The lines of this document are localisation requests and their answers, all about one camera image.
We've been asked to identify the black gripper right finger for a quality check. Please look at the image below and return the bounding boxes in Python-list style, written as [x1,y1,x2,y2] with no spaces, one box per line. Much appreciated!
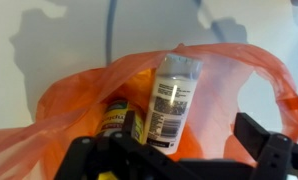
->
[233,112,298,180]

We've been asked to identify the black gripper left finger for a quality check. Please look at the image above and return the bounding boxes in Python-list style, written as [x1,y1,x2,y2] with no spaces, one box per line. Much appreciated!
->
[53,110,203,180]

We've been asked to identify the white bottle with barcode label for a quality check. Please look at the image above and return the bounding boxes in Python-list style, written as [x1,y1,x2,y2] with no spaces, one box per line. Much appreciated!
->
[142,53,204,156]

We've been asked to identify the yellow labelled bottle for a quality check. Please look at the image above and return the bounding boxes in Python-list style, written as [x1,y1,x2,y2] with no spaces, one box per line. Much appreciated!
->
[94,98,147,180]

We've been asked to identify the orange plastic bag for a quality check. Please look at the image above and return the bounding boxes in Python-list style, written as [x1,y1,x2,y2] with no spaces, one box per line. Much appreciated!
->
[0,42,298,180]

